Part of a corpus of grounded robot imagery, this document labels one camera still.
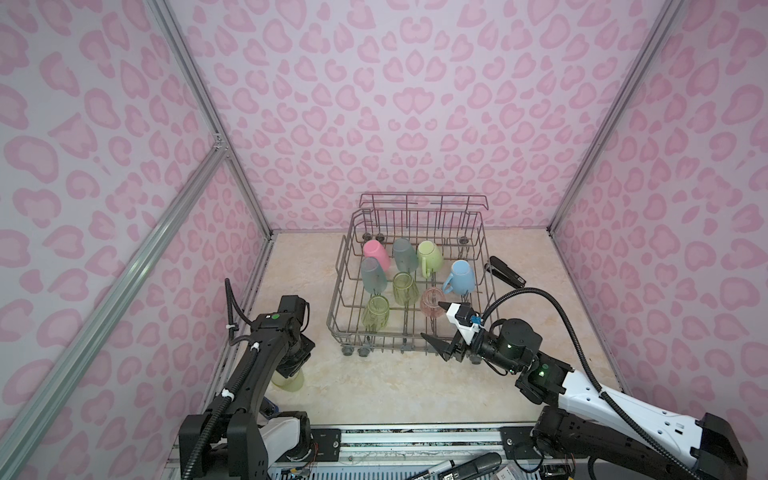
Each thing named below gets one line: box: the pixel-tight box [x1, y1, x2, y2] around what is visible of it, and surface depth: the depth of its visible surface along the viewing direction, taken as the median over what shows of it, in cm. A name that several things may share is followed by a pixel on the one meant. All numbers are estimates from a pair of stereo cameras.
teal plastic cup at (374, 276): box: [361, 257, 388, 295], surface depth 97 cm
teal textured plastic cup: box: [393, 238, 419, 272], surface depth 102 cm
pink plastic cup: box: [363, 239, 391, 272], surface depth 100 cm
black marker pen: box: [406, 452, 503, 480], surface depth 70 cm
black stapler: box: [484, 256, 526, 289], surface depth 106 cm
